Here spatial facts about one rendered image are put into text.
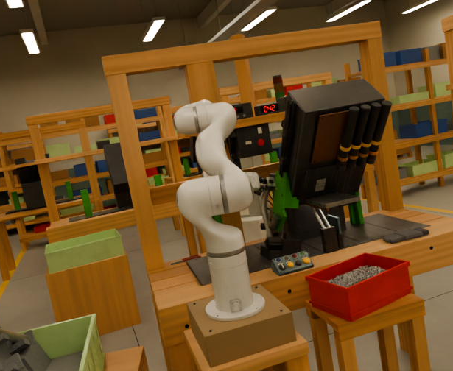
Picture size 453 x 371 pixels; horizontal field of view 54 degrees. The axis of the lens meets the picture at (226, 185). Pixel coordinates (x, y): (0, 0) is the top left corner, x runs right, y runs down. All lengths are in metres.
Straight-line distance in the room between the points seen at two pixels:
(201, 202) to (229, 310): 0.34
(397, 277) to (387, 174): 1.06
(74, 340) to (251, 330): 0.65
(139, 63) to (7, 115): 9.82
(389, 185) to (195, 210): 1.59
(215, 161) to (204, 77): 0.94
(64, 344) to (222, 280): 0.62
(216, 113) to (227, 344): 0.77
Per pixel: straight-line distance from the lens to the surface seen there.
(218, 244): 1.33
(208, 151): 1.44
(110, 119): 8.81
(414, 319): 1.76
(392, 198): 2.71
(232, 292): 1.38
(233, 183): 1.31
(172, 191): 2.33
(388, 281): 1.70
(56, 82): 11.96
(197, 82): 2.27
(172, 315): 1.72
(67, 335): 1.69
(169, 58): 2.27
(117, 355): 1.72
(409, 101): 7.63
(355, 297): 1.59
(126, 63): 2.25
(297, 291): 1.84
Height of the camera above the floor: 1.50
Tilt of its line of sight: 7 degrees down
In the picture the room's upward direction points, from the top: 10 degrees counter-clockwise
